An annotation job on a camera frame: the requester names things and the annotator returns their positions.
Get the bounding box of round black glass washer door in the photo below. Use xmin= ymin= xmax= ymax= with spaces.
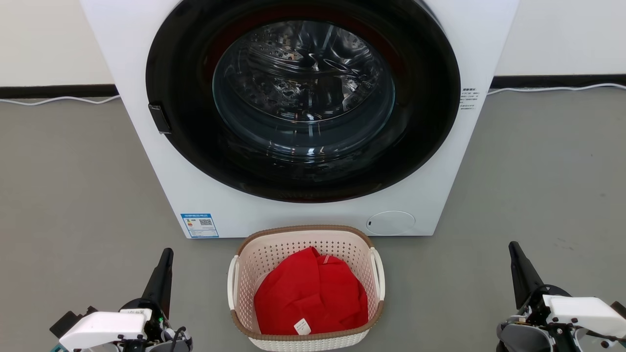
xmin=145 ymin=0 xmax=462 ymax=204

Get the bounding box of white front-load washing machine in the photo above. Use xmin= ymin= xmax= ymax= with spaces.
xmin=79 ymin=0 xmax=520 ymax=240

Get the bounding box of small white text sticker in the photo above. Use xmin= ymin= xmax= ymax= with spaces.
xmin=459 ymin=88 xmax=481 ymax=111

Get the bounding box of blue energy label sticker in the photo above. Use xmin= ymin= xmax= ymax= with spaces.
xmin=180 ymin=213 xmax=220 ymax=239

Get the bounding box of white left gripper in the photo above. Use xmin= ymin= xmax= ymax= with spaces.
xmin=58 ymin=247 xmax=175 ymax=352

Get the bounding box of white floor cable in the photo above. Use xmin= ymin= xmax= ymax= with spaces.
xmin=0 ymin=95 xmax=121 ymax=107
xmin=487 ymin=83 xmax=626 ymax=96

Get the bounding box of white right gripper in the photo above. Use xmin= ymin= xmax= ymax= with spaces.
xmin=508 ymin=241 xmax=626 ymax=339

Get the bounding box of red garment with white tag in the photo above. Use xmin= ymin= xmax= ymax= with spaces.
xmin=253 ymin=246 xmax=369 ymax=337

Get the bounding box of round white filter cover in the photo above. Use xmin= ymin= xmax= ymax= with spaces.
xmin=365 ymin=210 xmax=416 ymax=236

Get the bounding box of beige perforated plastic laundry basket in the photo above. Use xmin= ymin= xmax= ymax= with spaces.
xmin=227 ymin=225 xmax=386 ymax=352

